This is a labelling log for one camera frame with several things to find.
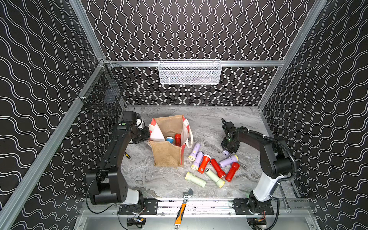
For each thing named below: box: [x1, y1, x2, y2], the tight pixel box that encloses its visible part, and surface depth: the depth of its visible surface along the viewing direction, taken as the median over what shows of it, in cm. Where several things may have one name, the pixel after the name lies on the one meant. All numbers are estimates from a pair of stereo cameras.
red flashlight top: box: [174, 133, 182, 147], surface depth 100 cm
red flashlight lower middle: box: [210, 158, 227, 179], surface depth 87 cm
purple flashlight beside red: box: [190, 150, 205, 171], surface depth 90 cm
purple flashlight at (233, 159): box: [218, 154, 240, 168], surface depth 90 cm
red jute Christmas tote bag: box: [147, 114, 194, 168], surface depth 88 cm
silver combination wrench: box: [278, 183, 292, 214], surface depth 78 cm
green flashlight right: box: [205, 168, 226, 189], surface depth 84 cm
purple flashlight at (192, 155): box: [187, 142, 201, 162], surface depth 92 cm
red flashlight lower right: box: [225, 161, 240, 183], surface depth 86 cm
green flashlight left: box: [184, 172, 207, 188], surface depth 83 cm
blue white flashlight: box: [166, 136, 174, 144], surface depth 95 cm
